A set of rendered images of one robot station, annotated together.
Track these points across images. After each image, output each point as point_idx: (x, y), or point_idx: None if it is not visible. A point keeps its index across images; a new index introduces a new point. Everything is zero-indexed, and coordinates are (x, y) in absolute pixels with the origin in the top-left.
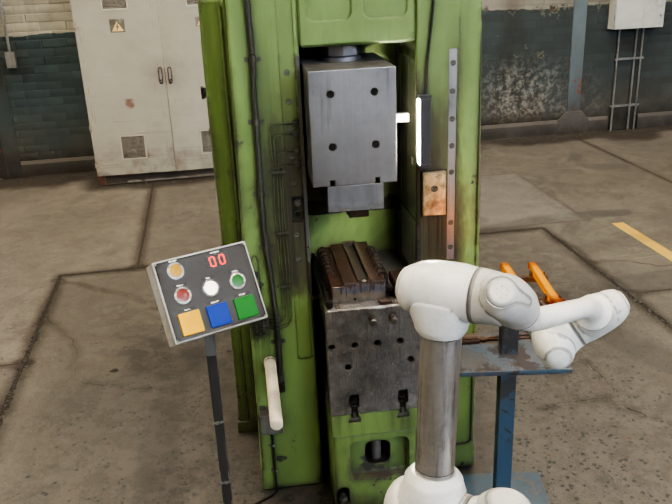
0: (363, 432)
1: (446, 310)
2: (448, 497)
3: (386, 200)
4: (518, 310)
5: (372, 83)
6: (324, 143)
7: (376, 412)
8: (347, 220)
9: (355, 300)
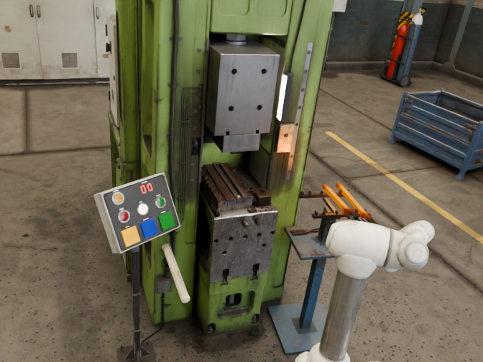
0: (228, 290)
1: (370, 261)
2: None
3: None
4: (424, 264)
5: (263, 65)
6: (226, 105)
7: (238, 278)
8: (215, 148)
9: (232, 209)
